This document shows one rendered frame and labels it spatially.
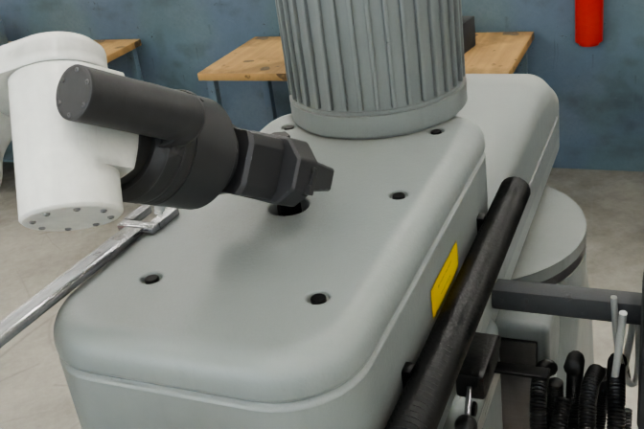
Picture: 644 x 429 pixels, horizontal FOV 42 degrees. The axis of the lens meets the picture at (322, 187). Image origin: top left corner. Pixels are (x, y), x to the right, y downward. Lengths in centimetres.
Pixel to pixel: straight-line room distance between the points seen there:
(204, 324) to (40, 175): 16
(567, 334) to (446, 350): 66
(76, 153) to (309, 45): 38
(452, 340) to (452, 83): 31
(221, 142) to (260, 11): 496
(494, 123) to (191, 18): 471
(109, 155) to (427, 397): 29
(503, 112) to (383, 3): 50
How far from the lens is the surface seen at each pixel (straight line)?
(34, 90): 56
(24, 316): 66
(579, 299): 106
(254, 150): 64
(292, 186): 66
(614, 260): 434
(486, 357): 88
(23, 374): 418
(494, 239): 84
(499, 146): 118
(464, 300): 74
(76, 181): 53
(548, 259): 128
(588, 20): 484
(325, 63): 85
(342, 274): 63
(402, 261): 66
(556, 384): 120
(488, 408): 107
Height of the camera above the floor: 221
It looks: 25 degrees down
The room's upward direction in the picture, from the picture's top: 8 degrees counter-clockwise
